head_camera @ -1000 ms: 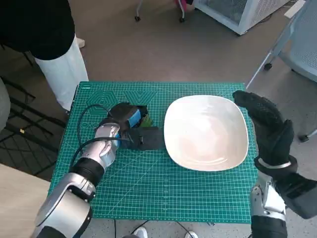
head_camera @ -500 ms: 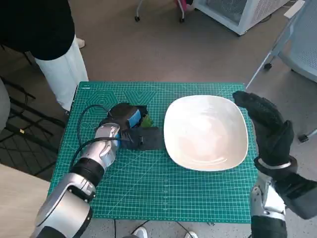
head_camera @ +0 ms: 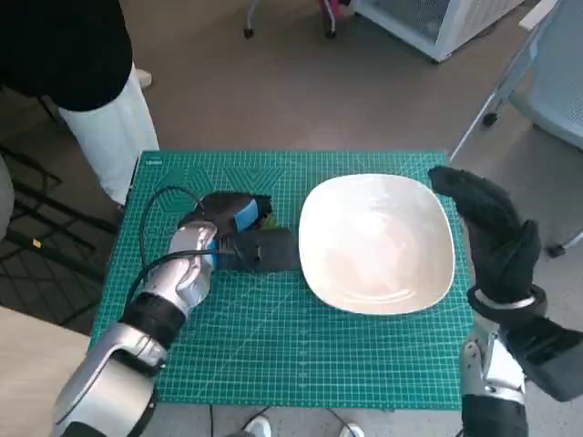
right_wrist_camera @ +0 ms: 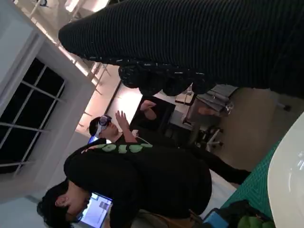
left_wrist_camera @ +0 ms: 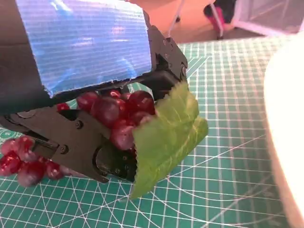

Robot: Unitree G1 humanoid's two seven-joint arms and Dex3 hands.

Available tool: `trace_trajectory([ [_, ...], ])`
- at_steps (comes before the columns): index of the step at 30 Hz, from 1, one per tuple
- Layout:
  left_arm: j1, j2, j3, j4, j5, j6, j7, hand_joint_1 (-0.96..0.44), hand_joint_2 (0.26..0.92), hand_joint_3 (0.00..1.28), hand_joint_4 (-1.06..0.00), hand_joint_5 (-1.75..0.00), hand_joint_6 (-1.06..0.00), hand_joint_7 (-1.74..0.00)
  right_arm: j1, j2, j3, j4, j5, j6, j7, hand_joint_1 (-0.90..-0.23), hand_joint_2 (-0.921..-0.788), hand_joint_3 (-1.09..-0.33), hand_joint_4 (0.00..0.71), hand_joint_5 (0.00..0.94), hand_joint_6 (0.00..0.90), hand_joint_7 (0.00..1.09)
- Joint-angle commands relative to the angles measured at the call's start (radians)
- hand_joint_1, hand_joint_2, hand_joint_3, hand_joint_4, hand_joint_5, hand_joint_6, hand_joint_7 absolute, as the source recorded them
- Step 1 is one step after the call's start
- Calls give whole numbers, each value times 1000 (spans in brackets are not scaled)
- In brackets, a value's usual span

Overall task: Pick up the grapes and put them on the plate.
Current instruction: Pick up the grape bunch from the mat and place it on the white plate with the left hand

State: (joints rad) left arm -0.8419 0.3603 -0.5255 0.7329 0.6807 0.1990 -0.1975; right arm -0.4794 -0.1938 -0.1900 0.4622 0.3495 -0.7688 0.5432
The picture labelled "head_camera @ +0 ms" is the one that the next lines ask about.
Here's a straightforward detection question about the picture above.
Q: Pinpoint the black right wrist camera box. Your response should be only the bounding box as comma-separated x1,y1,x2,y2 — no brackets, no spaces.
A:
507,313,583,402

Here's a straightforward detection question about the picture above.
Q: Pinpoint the green cutting mat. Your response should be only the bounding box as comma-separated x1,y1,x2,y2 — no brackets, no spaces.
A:
88,148,475,409

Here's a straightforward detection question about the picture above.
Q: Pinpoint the chair base with casters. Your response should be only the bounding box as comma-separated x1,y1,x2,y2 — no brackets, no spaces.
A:
243,0,354,40

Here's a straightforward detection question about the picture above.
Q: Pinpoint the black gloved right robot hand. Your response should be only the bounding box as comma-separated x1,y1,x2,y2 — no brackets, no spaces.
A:
428,165,543,306

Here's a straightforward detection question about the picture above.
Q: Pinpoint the black wire rack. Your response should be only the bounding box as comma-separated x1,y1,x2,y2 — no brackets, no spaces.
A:
0,140,119,320

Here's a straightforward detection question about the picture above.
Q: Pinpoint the white square plate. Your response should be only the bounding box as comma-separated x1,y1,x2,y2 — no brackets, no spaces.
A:
298,172,456,316

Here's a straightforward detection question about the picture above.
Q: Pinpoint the grey mesh chair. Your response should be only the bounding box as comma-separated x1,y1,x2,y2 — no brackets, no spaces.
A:
448,0,583,259

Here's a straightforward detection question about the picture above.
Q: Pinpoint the person in black top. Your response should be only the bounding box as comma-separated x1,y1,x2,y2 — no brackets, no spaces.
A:
0,0,161,208

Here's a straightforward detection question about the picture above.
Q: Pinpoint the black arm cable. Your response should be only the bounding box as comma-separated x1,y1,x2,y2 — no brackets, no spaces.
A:
127,186,250,301

